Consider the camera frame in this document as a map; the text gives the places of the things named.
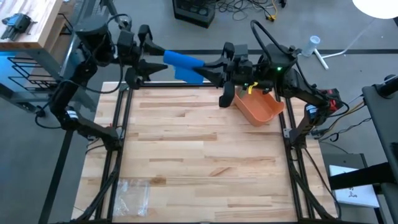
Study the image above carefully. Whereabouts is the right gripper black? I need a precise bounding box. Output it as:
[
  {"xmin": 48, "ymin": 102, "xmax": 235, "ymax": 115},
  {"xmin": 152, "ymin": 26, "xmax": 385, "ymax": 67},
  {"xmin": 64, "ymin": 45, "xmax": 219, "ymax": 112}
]
[{"xmin": 193, "ymin": 42, "xmax": 254, "ymax": 108}]

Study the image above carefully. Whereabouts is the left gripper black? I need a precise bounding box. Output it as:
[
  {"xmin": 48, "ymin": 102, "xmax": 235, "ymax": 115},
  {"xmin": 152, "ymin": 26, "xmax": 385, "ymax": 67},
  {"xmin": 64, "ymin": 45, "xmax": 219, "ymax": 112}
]
[{"xmin": 124, "ymin": 24, "xmax": 169, "ymax": 90}]

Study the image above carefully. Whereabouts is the blue elastic bandage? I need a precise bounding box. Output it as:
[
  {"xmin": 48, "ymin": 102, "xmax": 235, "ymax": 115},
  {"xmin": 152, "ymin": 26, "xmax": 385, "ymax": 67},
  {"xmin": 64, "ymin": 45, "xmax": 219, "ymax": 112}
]
[{"xmin": 162, "ymin": 49, "xmax": 206, "ymax": 85}]

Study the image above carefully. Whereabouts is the clear plastic zip bag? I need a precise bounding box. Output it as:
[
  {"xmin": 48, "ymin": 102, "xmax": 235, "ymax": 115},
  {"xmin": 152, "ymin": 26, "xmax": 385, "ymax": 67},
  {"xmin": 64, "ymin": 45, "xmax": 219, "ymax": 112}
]
[{"xmin": 112, "ymin": 178, "xmax": 150, "ymax": 218}]

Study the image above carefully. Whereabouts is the orange plastic bin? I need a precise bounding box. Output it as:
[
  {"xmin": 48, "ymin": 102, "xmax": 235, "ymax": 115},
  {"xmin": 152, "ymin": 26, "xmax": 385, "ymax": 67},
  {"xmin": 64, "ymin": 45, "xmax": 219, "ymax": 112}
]
[{"xmin": 233, "ymin": 86, "xmax": 285, "ymax": 128}]

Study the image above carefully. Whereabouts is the black equipment box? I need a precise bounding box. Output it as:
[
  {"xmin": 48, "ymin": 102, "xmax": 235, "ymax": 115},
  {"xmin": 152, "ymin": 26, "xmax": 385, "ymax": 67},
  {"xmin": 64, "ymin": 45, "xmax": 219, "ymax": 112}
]
[{"xmin": 172, "ymin": 0, "xmax": 217, "ymax": 29}]

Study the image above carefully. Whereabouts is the white cylinder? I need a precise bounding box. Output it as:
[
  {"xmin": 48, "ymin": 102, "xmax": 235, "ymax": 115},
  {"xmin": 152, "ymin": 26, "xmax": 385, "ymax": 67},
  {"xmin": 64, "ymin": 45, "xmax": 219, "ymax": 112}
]
[{"xmin": 300, "ymin": 35, "xmax": 322, "ymax": 58}]

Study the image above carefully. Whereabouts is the wooden workbench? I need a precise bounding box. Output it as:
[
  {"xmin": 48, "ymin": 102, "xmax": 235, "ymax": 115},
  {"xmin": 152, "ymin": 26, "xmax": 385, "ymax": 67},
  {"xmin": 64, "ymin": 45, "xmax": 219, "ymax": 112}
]
[{"xmin": 0, "ymin": 0, "xmax": 109, "ymax": 113}]

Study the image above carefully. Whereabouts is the white lamp stand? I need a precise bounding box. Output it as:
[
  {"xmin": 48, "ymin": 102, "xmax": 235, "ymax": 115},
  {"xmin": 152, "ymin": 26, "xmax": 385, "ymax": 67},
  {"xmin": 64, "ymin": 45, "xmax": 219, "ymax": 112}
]
[{"xmin": 292, "ymin": 48, "xmax": 351, "ymax": 71}]

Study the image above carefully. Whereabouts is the wooden side table top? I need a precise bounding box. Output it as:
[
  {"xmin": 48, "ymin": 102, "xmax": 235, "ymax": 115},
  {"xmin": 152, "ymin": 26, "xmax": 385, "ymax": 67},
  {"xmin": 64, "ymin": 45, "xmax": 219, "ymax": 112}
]
[{"xmin": 0, "ymin": 0, "xmax": 65, "ymax": 50}]

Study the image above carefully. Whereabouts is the red and black toolbox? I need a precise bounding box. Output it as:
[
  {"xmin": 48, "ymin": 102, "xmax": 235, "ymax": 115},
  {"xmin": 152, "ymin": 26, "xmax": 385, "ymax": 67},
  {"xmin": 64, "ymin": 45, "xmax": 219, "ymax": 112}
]
[{"xmin": 322, "ymin": 88, "xmax": 343, "ymax": 114}]

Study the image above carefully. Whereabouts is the black table foot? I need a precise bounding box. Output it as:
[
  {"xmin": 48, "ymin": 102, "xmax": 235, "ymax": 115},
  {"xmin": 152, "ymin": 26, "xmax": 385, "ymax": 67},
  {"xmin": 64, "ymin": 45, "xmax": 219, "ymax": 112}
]
[{"xmin": 33, "ymin": 105, "xmax": 47, "ymax": 119}]

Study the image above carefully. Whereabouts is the black device on side table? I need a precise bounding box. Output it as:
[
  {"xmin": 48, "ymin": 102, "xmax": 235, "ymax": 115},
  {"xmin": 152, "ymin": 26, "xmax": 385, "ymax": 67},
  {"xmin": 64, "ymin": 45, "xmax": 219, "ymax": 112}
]
[{"xmin": 1, "ymin": 12, "xmax": 37, "ymax": 41}]

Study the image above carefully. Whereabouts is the grey box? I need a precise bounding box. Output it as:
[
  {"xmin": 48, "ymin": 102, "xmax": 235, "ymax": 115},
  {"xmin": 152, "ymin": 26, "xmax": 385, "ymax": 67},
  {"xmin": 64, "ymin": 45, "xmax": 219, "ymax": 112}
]
[{"xmin": 322, "ymin": 152, "xmax": 366, "ymax": 175}]

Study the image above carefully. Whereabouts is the white lamp shade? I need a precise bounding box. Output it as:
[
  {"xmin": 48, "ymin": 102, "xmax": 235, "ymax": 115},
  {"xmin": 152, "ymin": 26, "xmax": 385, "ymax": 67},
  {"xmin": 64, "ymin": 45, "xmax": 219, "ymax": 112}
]
[{"xmin": 351, "ymin": 0, "xmax": 398, "ymax": 20}]

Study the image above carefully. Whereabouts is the black cart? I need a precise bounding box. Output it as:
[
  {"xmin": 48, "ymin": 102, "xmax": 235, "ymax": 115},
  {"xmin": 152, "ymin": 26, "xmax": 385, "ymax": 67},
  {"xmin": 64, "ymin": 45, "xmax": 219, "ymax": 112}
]
[{"xmin": 329, "ymin": 74, "xmax": 398, "ymax": 224}]

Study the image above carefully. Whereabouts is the white paper sheet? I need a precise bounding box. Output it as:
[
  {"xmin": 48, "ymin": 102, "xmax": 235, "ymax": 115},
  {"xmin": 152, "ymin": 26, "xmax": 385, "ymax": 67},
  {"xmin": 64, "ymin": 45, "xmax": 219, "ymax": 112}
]
[{"xmin": 328, "ymin": 164, "xmax": 381, "ymax": 208}]

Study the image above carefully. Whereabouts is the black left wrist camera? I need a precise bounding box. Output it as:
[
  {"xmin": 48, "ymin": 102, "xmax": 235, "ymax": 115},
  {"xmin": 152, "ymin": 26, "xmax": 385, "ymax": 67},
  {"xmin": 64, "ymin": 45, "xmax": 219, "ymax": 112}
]
[{"xmin": 117, "ymin": 29, "xmax": 137, "ymax": 57}]

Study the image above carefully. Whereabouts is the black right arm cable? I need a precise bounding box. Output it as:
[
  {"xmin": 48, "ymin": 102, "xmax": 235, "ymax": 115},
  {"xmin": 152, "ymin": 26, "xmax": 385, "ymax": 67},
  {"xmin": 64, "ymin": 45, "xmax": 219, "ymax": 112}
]
[{"xmin": 249, "ymin": 19, "xmax": 282, "ymax": 58}]

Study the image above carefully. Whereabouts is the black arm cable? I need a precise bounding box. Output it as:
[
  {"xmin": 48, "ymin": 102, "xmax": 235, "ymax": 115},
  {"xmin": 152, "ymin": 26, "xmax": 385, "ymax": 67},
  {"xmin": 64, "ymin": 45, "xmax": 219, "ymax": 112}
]
[
  {"xmin": 249, "ymin": 19, "xmax": 282, "ymax": 58},
  {"xmin": 105, "ymin": 12, "xmax": 134, "ymax": 32}
]

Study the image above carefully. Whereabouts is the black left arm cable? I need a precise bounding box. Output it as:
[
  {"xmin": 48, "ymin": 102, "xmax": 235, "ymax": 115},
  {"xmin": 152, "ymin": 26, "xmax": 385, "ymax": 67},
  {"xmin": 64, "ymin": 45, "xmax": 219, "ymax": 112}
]
[{"xmin": 105, "ymin": 12, "xmax": 134, "ymax": 32}]

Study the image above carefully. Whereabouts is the tangle of black floor cables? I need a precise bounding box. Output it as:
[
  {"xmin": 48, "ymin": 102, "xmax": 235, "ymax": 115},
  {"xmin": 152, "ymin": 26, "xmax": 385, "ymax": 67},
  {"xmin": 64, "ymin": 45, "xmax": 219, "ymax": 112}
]
[{"xmin": 216, "ymin": 0, "xmax": 277, "ymax": 22}]

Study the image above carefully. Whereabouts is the black wire rack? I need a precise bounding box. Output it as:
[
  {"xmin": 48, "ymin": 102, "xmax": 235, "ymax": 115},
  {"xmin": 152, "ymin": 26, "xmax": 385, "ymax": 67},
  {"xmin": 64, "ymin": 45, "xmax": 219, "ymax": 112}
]
[{"xmin": 6, "ymin": 55, "xmax": 66, "ymax": 93}]

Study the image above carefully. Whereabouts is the black cable bundle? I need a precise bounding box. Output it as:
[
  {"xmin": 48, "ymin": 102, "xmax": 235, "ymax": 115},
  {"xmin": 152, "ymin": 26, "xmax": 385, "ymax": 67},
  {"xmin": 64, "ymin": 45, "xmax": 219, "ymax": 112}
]
[
  {"xmin": 73, "ymin": 146, "xmax": 124, "ymax": 223},
  {"xmin": 287, "ymin": 146, "xmax": 341, "ymax": 223}
]

